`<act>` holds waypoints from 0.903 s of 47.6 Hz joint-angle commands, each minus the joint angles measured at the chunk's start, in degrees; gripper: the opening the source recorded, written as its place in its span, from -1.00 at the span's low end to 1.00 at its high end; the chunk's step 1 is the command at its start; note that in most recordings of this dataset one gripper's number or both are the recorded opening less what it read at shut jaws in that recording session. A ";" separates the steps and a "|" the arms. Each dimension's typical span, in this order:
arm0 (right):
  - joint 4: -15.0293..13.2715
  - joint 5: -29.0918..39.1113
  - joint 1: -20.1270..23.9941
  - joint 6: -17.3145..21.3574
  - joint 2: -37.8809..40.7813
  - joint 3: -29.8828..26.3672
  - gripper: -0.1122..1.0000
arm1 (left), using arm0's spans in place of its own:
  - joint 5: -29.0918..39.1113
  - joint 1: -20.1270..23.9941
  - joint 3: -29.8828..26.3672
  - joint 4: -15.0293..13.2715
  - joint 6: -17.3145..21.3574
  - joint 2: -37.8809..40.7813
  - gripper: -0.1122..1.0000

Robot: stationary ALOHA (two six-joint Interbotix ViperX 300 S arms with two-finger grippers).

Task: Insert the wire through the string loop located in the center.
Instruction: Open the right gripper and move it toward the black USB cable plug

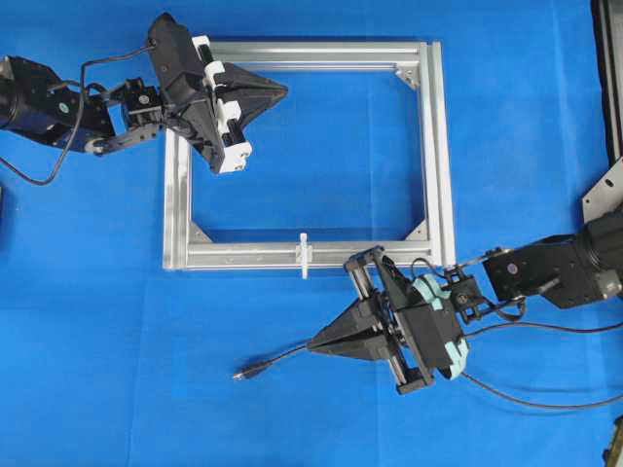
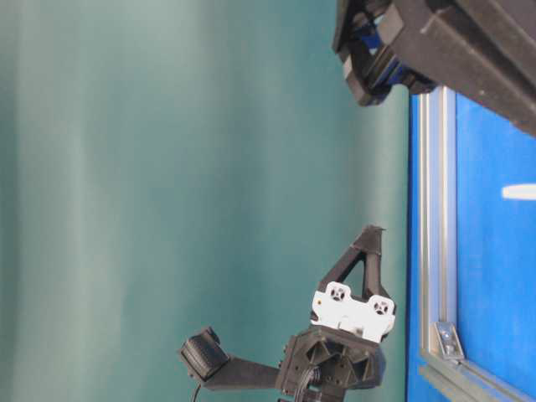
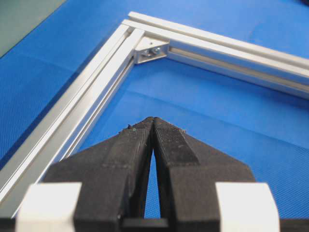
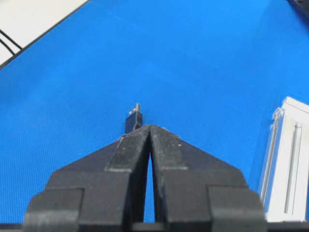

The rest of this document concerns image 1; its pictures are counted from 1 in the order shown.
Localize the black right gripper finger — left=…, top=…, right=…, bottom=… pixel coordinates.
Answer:
left=311, top=298, right=382, bottom=345
left=307, top=335, right=394, bottom=361

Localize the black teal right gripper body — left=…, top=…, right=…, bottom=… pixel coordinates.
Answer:
left=344, top=246, right=469, bottom=394

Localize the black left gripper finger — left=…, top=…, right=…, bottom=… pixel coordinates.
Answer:
left=221, top=87, right=288, bottom=141
left=214, top=62, right=287, bottom=92

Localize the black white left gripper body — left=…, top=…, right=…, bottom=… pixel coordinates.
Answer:
left=146, top=13, right=252, bottom=174

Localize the black USB cable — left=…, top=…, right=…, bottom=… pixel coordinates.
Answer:
left=233, top=321, right=623, bottom=411

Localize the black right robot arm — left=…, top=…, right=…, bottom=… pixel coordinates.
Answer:
left=306, top=207, right=622, bottom=394

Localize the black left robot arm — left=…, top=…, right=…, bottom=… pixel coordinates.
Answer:
left=1, top=13, right=288, bottom=174

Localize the white zip tie loop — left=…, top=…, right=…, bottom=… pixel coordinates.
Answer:
left=295, top=233, right=312, bottom=280

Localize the olive object bottom right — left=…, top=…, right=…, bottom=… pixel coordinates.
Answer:
left=603, top=415, right=623, bottom=467

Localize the silver aluminium extrusion frame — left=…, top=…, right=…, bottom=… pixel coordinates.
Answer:
left=163, top=41, right=456, bottom=270

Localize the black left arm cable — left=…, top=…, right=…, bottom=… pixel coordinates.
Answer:
left=0, top=41, right=160, bottom=187

